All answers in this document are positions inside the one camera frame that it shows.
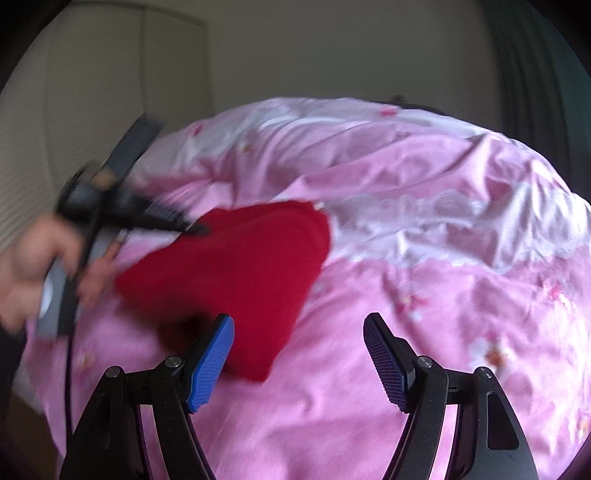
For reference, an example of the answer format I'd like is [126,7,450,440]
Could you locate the red knit sweater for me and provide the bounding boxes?
[114,201,331,382]

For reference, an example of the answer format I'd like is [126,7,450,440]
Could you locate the person's left hand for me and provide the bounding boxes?
[0,214,123,334]

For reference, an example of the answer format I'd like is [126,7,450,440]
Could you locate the white louvered wardrobe doors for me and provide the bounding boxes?
[1,1,213,245]

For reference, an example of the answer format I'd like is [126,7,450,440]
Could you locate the pink floral duvet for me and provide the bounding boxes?
[18,95,591,480]

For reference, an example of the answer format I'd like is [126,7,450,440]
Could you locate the grey headboard cushions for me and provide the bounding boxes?
[385,95,444,115]

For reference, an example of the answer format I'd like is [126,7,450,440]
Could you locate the green curtain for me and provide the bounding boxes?
[480,1,590,199]

